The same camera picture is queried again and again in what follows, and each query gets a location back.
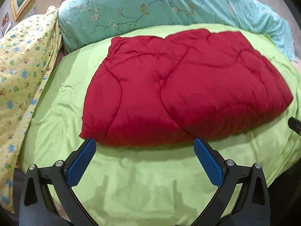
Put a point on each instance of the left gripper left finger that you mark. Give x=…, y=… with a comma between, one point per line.
x=37, y=206

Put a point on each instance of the red puffer jacket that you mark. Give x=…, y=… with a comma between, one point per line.
x=151, y=91

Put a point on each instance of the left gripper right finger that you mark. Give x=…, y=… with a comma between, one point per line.
x=242, y=196

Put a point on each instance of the yellow cartoon print blanket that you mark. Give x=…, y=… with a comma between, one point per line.
x=28, y=56

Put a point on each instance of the teal floral quilt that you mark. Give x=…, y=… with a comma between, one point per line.
x=83, y=22

